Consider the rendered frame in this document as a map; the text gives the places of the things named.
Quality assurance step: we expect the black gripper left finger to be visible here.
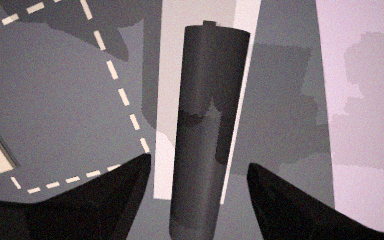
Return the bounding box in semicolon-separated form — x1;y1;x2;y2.
0;153;151;240

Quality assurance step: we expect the white square tile with dark blue centre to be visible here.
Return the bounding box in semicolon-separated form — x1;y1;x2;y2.
0;144;16;173

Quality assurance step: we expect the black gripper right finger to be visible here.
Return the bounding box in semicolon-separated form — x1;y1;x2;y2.
247;163;384;240

